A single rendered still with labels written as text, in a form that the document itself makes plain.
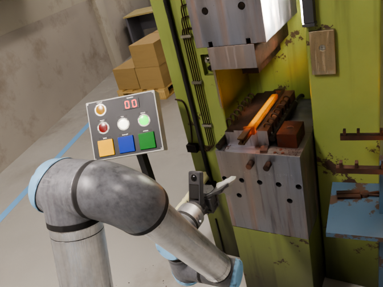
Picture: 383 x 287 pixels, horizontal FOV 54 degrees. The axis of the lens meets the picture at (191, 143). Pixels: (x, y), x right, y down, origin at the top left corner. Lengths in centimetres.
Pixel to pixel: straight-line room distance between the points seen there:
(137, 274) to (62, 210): 182
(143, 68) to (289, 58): 336
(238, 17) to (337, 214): 81
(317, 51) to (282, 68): 49
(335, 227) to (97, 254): 90
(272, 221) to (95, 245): 114
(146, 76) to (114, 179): 447
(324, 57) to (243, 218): 84
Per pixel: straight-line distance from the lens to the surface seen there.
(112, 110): 178
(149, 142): 171
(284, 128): 162
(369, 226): 146
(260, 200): 175
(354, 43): 152
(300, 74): 198
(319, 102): 163
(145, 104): 173
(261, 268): 208
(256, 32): 144
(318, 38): 151
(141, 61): 509
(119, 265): 266
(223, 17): 147
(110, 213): 70
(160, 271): 250
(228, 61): 152
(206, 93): 180
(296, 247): 188
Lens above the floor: 174
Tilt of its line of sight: 27 degrees down
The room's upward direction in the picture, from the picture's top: 15 degrees counter-clockwise
